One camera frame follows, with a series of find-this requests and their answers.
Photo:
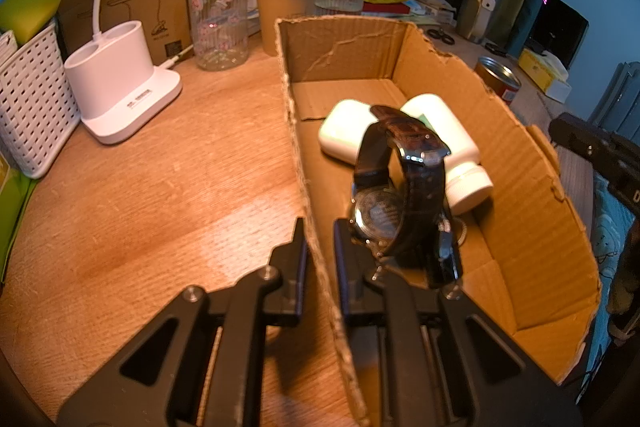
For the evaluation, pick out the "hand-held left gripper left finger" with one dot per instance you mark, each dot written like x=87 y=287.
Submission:
x=301 y=272

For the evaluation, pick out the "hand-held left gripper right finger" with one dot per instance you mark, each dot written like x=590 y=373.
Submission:
x=342 y=272

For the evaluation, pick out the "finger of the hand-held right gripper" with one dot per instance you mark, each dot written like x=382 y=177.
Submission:
x=595 y=147

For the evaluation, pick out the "cardboard box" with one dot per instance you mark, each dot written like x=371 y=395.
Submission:
x=500 y=157

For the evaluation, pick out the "red metal can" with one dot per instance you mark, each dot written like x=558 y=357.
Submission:
x=497 y=79

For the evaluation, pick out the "white plastic bottle green label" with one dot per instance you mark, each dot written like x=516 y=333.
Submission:
x=460 y=147

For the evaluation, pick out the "white earbuds case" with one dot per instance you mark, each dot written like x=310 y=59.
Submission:
x=342 y=132

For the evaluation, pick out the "grey folding panel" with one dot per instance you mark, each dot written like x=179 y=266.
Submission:
x=617 y=97

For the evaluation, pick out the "teal bed cloth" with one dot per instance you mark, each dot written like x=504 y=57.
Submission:
x=607 y=227

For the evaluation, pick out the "yellow tissue box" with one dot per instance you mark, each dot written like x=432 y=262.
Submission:
x=542 y=74

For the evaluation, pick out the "black computer monitor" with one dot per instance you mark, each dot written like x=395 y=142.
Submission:
x=560 y=29

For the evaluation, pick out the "stainless steel tumbler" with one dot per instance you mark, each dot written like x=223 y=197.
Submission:
x=477 y=9

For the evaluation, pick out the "stack of books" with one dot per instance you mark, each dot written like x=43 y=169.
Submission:
x=432 y=4

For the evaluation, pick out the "red book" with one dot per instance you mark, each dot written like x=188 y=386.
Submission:
x=385 y=8

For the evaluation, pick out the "floral print glass jar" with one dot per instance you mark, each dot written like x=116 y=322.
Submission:
x=220 y=32

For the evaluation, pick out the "white desk lamp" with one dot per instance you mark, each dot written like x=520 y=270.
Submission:
x=120 y=87

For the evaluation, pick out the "stack of brown paper cups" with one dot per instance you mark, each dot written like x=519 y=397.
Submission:
x=282 y=2

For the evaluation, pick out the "bagged paper cups green label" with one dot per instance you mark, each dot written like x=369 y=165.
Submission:
x=10 y=217

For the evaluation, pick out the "white perforated plastic basket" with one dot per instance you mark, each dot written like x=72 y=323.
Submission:
x=35 y=112

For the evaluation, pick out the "yellow green sponge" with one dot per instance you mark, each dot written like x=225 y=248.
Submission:
x=27 y=9

